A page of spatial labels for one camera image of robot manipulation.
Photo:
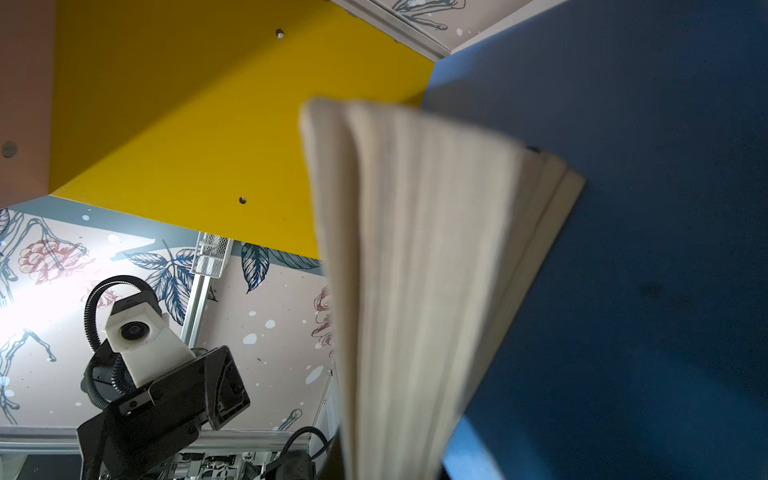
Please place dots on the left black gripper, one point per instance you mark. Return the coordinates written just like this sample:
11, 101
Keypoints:
140, 431

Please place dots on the navy blue book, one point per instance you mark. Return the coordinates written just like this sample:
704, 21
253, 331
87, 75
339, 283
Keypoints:
431, 232

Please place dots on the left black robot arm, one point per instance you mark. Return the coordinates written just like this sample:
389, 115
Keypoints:
106, 378

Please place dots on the yellow pink blue shelf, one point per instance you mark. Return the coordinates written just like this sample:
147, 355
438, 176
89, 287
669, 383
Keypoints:
639, 352

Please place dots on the white wire mesh basket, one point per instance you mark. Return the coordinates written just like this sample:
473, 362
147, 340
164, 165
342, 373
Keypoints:
211, 256

